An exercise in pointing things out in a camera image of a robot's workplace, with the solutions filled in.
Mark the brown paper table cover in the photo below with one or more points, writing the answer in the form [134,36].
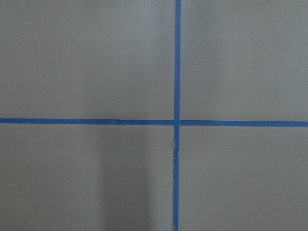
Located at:
[153,115]

